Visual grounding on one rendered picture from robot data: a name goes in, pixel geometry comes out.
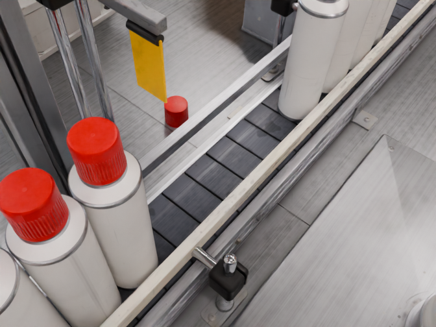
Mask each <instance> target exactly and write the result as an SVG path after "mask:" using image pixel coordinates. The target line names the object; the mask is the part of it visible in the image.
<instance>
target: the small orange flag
mask: <svg viewBox="0 0 436 327"><path fill-rule="evenodd" d="M126 28H127V29H129V33H130V41H131V46H132V53H133V58H134V66H135V70H136V78H137V83H138V86H140V87H142V88H143V89H144V90H146V91H148V92H149V93H151V94H152V95H154V96H155V97H157V98H158V99H159V100H161V101H163V102H164V103H167V91H166V83H165V68H164V53H163V45H162V44H163V42H164V36H163V35H162V34H159V35H158V36H157V35H155V34H153V33H151V32H149V31H148V30H146V29H144V28H143V27H141V26H139V25H138V24H136V23H134V22H133V21H131V20H129V19H127V22H126Z"/></svg>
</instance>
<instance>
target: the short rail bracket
mask: <svg viewBox="0 0 436 327"><path fill-rule="evenodd" d="M248 274H249V271H248V269H247V268H246V267H245V266H244V265H242V264H241V263H239V262H238V260H237V257H236V255H235V254H232V253H229V254H225V255H224V256H223V258H222V259H220V260H219V261H218V262H217V263H216V264H215V266H214V267H213V268H212V269H211V270H210V272H209V274H208V285H209V286H210V287H211V288H212V289H213V290H214V291H216V292H217V293H218V294H220V299H219V303H220V305H222V307H227V306H229V304H230V301H231V300H233V299H234V298H235V296H236V295H237V294H238V293H239V292H240V290H241V289H242V288H243V285H245V284H246V283H247V280H248Z"/></svg>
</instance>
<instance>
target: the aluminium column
mask: <svg viewBox="0 0 436 327"><path fill-rule="evenodd" d="M0 28H1V30H2V32H3V35H4V37H5V40H6V42H7V44H8V47H9V49H10V52H11V53H12V56H13V58H14V61H15V63H16V65H17V68H18V71H19V73H20V75H21V78H22V80H23V83H24V85H25V87H26V90H27V93H28V94H29V97H30V100H31V103H32V105H33V108H34V111H35V112H36V116H37V118H38V121H39V123H40V126H41V128H42V130H43V133H44V135H45V138H46V140H47V142H48V144H49V147H50V149H51V151H52V153H53V156H54V158H55V160H56V161H57V163H58V165H59V167H60V168H61V170H62V172H63V174H64V175H65V177H66V179H67V180H68V175H69V172H70V170H71V168H72V166H73V164H74V161H73V159H72V157H71V153H70V151H69V149H68V146H67V142H66V138H67V134H68V132H67V129H66V126H65V124H64V121H63V119H62V116H61V113H60V111H59V108H58V105H57V103H56V100H55V97H54V95H53V92H52V89H51V87H50V84H49V81H48V79H47V76H46V74H45V71H44V68H43V66H42V63H41V60H40V57H39V55H38V52H37V50H36V47H35V44H34V42H33V39H32V36H31V34H30V31H29V28H28V26H27V23H26V21H25V18H24V15H23V13H22V10H21V7H20V5H19V2H18V0H0ZM0 129H1V131H2V132H3V134H4V136H5V138H6V140H7V142H8V143H9V145H10V146H11V148H12V150H13V152H14V154H15V155H16V157H17V159H18V161H19V162H20V164H21V166H22V168H28V167H33V168H38V169H43V170H44V171H47V172H48V173H49V174H50V175H51V176H52V177H53V179H54V181H55V183H56V185H57V187H58V189H59V192H60V194H64V195H68V196H69V194H68V192H67V189H66V187H65V185H64V183H63V181H62V179H61V178H60V176H59V174H58V173H57V171H56V169H55V168H54V166H53V164H52V162H51V159H50V157H49V155H48V153H47V151H46V149H45V147H44V145H43V143H42V140H41V138H40V136H39V134H38V131H37V130H36V127H35V126H34V123H33V121H32V118H31V116H30V113H29V110H28V108H27V105H26V104H25V101H24V98H23V96H22V94H21V91H20V89H19V86H18V84H17V82H16V80H15V77H14V75H13V72H12V70H11V68H10V66H9V63H8V61H7V59H6V56H5V54H4V52H3V50H2V47H1V45H0Z"/></svg>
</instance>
